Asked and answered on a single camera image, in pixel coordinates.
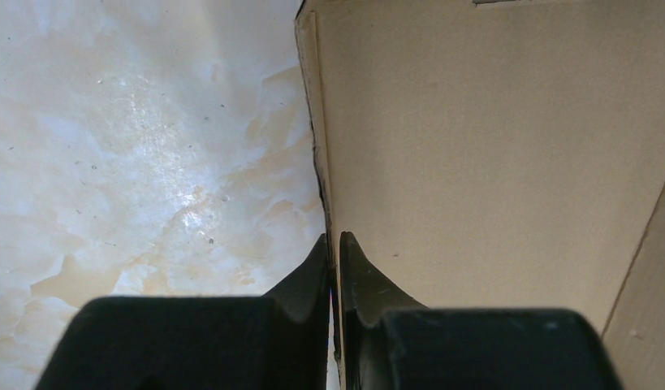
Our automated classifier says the brown cardboard box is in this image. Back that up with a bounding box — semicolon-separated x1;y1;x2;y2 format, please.
296;1;665;389

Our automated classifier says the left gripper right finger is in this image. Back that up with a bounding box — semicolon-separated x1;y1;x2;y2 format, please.
338;232;622;389

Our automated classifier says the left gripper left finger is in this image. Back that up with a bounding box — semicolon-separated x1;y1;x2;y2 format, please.
37;236;330;389

